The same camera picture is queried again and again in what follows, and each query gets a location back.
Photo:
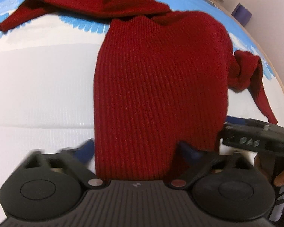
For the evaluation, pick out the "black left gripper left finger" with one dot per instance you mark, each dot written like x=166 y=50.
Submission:
x=72 y=162

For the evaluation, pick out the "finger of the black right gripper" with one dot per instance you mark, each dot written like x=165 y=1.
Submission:
x=253 y=135

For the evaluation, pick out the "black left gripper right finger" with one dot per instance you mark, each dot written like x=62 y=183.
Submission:
x=189 y=165

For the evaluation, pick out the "dark red knit sweater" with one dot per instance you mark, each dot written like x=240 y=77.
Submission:
x=161 y=77

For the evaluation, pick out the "blue white patterned bedsheet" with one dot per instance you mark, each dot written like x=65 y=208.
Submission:
x=46 y=76

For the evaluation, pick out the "purple box by wall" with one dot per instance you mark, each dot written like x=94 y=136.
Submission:
x=241 y=14

